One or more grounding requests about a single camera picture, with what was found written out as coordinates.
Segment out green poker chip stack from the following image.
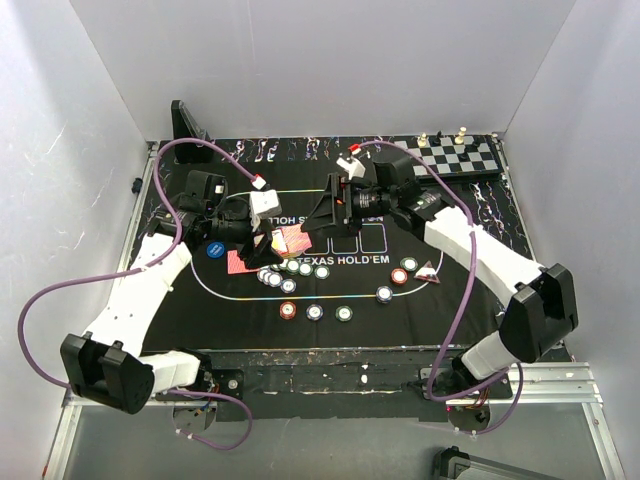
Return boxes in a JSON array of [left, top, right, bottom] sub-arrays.
[[335, 305, 353, 322]]

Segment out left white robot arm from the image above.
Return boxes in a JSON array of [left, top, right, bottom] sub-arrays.
[[60, 171, 281, 414]]

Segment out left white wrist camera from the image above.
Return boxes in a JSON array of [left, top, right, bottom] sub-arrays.
[[249, 189, 282, 220]]

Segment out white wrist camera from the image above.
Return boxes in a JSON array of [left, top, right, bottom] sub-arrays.
[[249, 189, 282, 220], [336, 156, 366, 180]]

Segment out black device bottom corner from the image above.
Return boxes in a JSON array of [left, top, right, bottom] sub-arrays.
[[431, 446, 553, 480]]

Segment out blue small blind button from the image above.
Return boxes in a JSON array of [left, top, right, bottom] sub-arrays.
[[206, 241, 226, 259]]

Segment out black poker table mat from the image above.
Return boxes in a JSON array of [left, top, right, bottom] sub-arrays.
[[143, 137, 532, 353]]

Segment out black card shoe holder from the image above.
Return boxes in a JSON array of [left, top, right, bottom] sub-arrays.
[[170, 100, 214, 164]]

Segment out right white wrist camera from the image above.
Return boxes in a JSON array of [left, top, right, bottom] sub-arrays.
[[336, 156, 366, 180]]

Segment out aluminium rail frame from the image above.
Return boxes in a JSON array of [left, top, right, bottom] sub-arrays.
[[42, 142, 626, 480]]

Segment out spread green chips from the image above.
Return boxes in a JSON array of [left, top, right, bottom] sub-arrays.
[[278, 259, 330, 279]]

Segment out white chess piece tall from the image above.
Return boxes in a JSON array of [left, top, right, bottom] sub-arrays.
[[455, 126, 467, 145]]

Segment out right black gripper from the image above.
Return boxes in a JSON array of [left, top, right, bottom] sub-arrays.
[[300, 172, 396, 239]]

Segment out black white chess board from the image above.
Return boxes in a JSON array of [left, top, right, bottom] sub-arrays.
[[391, 132, 503, 178]]

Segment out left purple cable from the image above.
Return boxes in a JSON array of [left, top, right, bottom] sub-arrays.
[[17, 138, 266, 451]]

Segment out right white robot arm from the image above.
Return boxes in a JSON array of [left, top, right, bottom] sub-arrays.
[[302, 153, 579, 401]]

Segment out red cards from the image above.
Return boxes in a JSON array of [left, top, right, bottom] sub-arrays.
[[227, 250, 251, 275]]

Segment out red poker chip stack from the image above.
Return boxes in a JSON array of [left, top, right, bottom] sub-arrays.
[[279, 301, 297, 320]]

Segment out spread blue white chips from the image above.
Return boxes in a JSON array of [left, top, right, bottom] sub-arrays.
[[257, 268, 297, 294]]

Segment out red playing card deck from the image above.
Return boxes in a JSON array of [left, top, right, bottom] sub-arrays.
[[271, 224, 312, 259]]

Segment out blue poker chip stack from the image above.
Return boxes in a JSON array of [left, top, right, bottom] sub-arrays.
[[305, 304, 324, 321]]

